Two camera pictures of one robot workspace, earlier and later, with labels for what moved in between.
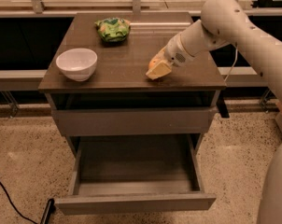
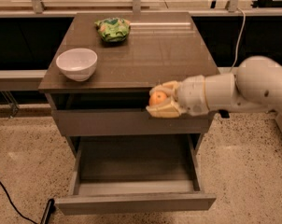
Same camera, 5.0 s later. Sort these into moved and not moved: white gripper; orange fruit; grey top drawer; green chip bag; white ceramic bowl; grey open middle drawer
Moved: orange fruit; white gripper
Not moved: grey open middle drawer; green chip bag; white ceramic bowl; grey top drawer
